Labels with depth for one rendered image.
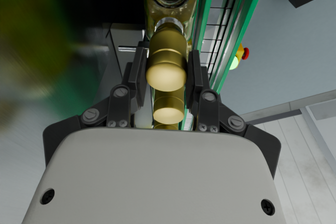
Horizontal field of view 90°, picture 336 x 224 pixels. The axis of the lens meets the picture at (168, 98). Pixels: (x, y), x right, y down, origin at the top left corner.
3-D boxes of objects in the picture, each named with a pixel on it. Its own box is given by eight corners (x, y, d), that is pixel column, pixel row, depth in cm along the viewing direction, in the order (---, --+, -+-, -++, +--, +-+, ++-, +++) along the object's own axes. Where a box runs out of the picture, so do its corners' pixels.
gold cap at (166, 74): (148, 26, 15) (141, 59, 12) (189, 29, 15) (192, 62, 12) (150, 59, 17) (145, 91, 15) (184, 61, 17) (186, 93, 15)
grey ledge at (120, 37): (117, 10, 46) (107, 32, 39) (149, 11, 46) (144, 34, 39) (145, 145, 121) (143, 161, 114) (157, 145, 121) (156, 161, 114)
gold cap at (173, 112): (154, 75, 19) (150, 106, 16) (185, 76, 19) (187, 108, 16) (155, 94, 22) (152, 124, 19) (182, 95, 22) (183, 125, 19)
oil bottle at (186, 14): (157, -54, 28) (139, 0, 15) (190, -53, 28) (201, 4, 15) (157, -16, 33) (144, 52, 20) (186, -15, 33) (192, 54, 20)
